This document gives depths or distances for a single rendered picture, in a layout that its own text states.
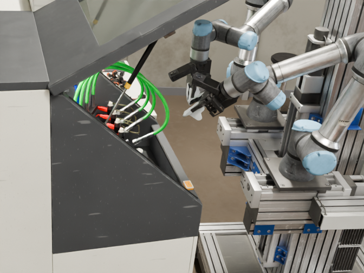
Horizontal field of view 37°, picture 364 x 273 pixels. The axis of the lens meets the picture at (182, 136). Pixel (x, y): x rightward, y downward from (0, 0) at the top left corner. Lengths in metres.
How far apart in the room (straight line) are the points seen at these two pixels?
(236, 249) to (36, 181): 1.52
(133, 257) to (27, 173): 0.59
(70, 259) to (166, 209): 0.41
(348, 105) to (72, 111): 0.96
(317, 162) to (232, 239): 1.25
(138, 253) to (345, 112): 0.96
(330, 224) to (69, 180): 1.05
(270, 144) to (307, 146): 0.59
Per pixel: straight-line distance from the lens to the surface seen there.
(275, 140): 2.70
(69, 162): 1.90
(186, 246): 2.27
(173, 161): 2.39
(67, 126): 1.82
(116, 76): 3.01
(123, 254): 2.21
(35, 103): 1.77
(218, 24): 2.26
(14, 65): 1.85
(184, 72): 2.23
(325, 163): 2.07
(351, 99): 2.00
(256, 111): 2.64
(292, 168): 2.24
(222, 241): 3.16
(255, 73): 1.84
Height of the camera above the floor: 2.23
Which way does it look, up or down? 29 degrees down
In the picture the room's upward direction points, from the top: 7 degrees clockwise
